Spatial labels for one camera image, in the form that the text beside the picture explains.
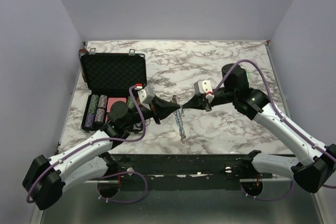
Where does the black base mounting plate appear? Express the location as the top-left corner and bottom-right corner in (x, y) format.
(97, 154), (272, 197)

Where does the green poker chip stack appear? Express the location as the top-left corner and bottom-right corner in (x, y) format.
(127, 97), (135, 109)

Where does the purple poker chip stack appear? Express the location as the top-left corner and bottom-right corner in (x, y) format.
(83, 94), (108, 130)

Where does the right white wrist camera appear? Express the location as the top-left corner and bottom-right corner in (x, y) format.
(194, 80), (214, 100)

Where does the pink playing card deck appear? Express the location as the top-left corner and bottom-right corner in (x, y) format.
(107, 98), (127, 110)

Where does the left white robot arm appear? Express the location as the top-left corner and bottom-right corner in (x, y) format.
(22, 97), (180, 210)

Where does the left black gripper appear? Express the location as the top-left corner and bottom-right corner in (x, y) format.
(123, 94), (180, 128)

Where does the black poker chip case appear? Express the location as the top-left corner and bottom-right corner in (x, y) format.
(78, 49), (147, 132)

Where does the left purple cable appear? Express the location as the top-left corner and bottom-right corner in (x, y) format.
(26, 83), (149, 204)

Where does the grey blue spiral keyring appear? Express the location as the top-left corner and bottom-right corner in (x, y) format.
(171, 95), (186, 144)

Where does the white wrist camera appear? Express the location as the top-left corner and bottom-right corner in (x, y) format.
(194, 80), (214, 100)
(138, 87), (155, 105)

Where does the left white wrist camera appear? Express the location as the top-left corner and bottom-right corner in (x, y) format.
(138, 87), (155, 105)

